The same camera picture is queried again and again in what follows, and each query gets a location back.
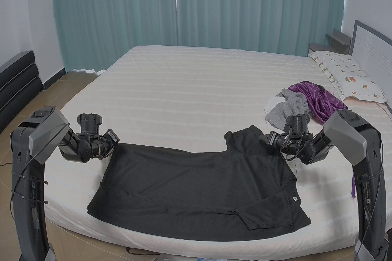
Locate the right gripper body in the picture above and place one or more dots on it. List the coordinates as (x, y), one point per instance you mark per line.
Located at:
(277, 140)

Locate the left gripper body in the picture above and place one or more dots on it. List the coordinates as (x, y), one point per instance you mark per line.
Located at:
(105, 146)

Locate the black T-shirt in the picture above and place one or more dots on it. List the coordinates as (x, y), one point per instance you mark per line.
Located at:
(199, 186)

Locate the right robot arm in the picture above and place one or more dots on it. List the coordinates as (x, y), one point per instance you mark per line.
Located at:
(346, 134)

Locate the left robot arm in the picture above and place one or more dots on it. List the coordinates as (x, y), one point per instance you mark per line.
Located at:
(43, 131)

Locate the bed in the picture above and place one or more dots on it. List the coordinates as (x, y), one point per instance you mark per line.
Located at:
(199, 85)

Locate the grey garment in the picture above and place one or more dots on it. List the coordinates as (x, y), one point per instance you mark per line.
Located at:
(288, 110)

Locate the white garment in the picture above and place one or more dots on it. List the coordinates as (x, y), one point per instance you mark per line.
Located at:
(271, 104)

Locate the purple satin garment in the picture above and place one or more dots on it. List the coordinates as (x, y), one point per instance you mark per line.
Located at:
(318, 97)

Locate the white printed pillow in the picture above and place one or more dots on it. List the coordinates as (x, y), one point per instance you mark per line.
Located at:
(349, 74)

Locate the black chest of drawers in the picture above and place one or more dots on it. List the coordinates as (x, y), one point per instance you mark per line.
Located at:
(17, 82)

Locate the grey bedside table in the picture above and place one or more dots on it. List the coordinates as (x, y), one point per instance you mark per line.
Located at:
(337, 41)

